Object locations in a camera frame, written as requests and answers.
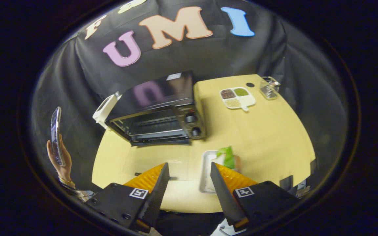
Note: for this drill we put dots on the smartphone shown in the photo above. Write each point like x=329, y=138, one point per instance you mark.
x=56, y=137

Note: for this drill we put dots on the white divided spice dish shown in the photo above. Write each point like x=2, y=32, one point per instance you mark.
x=238, y=98

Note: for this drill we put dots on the white rectangular tray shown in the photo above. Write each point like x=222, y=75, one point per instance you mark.
x=207, y=173

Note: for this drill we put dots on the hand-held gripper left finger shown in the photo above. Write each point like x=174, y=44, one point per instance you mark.
x=154, y=196

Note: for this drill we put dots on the white pop-up toaster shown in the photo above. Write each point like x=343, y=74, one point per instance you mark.
x=105, y=109

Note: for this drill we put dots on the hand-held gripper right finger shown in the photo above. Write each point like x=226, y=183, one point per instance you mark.
x=223, y=193

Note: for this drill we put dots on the black round table grommet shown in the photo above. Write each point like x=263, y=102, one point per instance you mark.
x=250, y=85

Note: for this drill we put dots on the lettuce sandwich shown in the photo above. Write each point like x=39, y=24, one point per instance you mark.
x=229, y=157

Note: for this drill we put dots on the black toaster oven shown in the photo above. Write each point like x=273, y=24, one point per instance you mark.
x=156, y=95

